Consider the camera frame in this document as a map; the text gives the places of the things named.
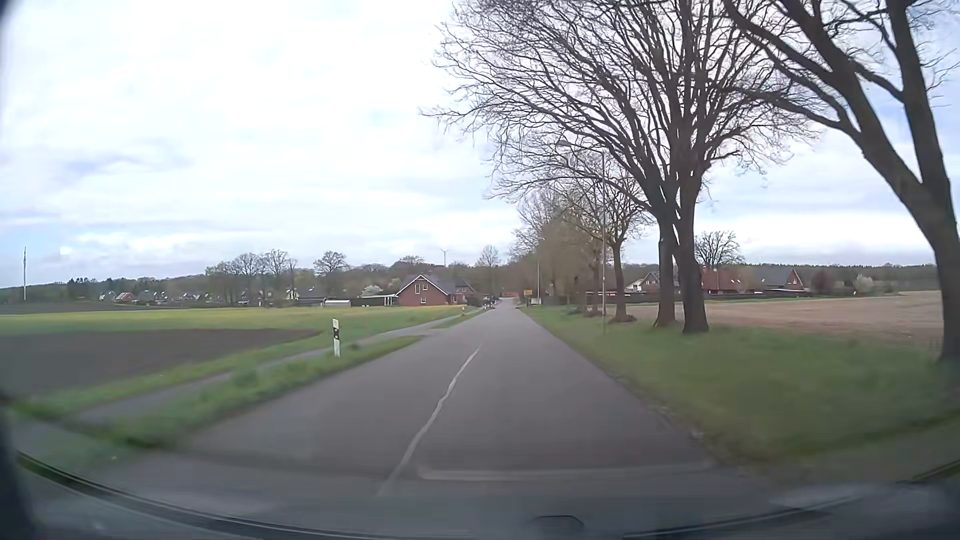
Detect red brick house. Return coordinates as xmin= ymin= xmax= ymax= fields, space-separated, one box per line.
xmin=395 ymin=273 xmax=475 ymax=308

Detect grey asphalt road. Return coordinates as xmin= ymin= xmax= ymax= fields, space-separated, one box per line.
xmin=97 ymin=298 xmax=721 ymax=496

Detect road markings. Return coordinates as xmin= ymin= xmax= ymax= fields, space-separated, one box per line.
xmin=378 ymin=345 xmax=714 ymax=496

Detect distant line of trees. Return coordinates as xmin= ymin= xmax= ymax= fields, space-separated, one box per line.
xmin=0 ymin=244 xmax=519 ymax=304

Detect row of bare trees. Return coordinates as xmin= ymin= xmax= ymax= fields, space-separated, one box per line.
xmin=427 ymin=0 xmax=822 ymax=335

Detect car's own bonnet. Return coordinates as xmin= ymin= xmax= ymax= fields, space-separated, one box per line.
xmin=15 ymin=448 xmax=960 ymax=540

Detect narrow grass strip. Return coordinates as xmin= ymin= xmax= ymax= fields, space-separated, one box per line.
xmin=45 ymin=309 xmax=489 ymax=451

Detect brick houses with dark roofs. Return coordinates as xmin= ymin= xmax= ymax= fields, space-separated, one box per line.
xmin=624 ymin=266 xmax=810 ymax=297

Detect grey cycle path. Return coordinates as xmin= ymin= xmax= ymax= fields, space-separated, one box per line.
xmin=75 ymin=307 xmax=481 ymax=425

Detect grass verge with trees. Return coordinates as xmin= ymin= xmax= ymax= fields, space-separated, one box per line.
xmin=519 ymin=303 xmax=960 ymax=481

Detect green and brown field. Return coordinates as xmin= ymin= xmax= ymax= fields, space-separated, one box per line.
xmin=0 ymin=302 xmax=470 ymax=421

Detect pale brown bare field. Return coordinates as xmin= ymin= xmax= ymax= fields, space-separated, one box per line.
xmin=626 ymin=291 xmax=945 ymax=352

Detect large leaning bare tree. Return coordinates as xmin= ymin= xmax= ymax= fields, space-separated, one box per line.
xmin=723 ymin=0 xmax=960 ymax=363

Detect lamp post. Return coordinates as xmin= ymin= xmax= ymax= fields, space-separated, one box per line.
xmin=555 ymin=139 xmax=609 ymax=336

